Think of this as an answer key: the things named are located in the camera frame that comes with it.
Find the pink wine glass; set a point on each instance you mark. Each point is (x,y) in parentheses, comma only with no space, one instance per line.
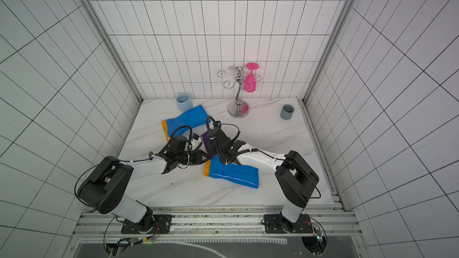
(250,82)

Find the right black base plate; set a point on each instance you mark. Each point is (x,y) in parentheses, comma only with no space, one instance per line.
(277,224)

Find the aluminium mounting rail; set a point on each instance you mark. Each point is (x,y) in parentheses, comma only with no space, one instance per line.
(220,225)

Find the blue rubber boot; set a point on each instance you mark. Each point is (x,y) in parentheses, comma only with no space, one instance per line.
(194,117)
(238,174)

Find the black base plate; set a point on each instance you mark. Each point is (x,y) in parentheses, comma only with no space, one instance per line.
(277,224)
(149,225)

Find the purple cloth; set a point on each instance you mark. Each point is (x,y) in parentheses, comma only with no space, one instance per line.
(210,150)

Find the light blue mug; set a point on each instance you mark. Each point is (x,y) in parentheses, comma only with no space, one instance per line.
(183,101)

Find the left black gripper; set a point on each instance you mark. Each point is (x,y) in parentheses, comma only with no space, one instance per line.
(198,159)

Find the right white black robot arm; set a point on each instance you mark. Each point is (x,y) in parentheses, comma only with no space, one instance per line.
(297,180)

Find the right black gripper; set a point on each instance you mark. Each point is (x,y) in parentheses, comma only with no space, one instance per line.
(218,140)

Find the grey-teal cup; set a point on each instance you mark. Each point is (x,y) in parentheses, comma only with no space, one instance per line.
(287,112)

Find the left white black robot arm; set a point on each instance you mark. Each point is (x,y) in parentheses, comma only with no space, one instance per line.
(104,188)

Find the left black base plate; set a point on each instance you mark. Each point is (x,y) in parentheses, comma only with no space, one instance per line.
(149,225)

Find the chrome glass holder stand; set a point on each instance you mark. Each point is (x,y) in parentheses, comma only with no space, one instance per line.
(238,108)

